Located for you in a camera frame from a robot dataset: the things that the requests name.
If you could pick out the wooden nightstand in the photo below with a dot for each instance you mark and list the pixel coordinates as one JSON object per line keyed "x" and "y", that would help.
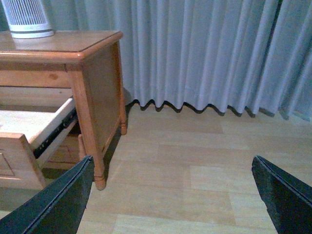
{"x": 84, "y": 65}

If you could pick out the wooden drawer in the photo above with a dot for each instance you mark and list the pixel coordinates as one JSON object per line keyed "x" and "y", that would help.
{"x": 66, "y": 155}
{"x": 29, "y": 136}

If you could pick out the grey curtain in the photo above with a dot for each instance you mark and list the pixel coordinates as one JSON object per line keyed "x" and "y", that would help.
{"x": 249, "y": 55}

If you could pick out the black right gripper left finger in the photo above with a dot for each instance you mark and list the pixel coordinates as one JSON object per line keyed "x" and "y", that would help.
{"x": 57, "y": 209}

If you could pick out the white air purifier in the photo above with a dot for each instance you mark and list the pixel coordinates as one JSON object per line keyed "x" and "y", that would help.
{"x": 27, "y": 19}

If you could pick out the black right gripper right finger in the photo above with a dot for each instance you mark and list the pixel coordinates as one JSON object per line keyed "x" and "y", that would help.
{"x": 288, "y": 199}

